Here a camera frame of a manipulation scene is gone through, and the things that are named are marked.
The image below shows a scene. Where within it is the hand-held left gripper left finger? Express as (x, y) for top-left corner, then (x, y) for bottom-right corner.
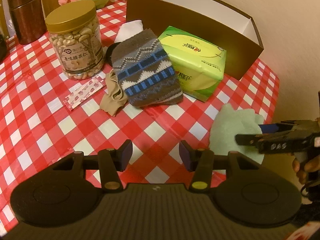
(51, 140), (133, 193)

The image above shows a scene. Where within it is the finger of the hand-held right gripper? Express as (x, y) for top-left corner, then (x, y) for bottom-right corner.
(236, 134), (265, 145)
(257, 121), (300, 133)

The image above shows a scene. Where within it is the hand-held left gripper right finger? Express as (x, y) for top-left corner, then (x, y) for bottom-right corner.
(179, 140), (262, 193)

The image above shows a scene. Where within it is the light green cloth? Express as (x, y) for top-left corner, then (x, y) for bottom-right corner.
(209, 104), (266, 174)

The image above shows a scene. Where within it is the pink printed bandage strip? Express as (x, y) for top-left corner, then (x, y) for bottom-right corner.
(64, 75), (106, 110)

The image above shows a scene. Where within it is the white tissue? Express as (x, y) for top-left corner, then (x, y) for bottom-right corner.
(114, 19), (144, 43)

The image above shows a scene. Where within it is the brown cardboard box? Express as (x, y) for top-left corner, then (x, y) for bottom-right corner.
(126, 0), (264, 80)

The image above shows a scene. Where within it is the person's right hand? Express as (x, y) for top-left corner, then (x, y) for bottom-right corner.
(293, 155), (320, 184)

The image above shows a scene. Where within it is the beige stocking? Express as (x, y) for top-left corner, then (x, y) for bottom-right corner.
(100, 70), (128, 117)

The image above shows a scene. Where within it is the red checked tablecloth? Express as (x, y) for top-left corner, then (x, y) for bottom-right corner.
(0, 0), (280, 230)

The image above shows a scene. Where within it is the patterned knit sock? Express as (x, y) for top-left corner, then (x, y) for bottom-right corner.
(111, 29), (183, 108)

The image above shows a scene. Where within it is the green tissue pack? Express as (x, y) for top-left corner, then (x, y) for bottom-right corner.
(158, 26), (227, 103)

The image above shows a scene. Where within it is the red and white packet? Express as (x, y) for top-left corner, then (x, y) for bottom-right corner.
(291, 224), (320, 240)

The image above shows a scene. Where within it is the cashew jar with gold lid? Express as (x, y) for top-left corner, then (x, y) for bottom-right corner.
(45, 0), (105, 80)

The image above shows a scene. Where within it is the brown metal canister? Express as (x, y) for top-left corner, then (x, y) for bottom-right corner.
(7, 0), (47, 45)

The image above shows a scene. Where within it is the grey curtain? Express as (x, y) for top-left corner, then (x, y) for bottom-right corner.
(0, 0), (19, 39)

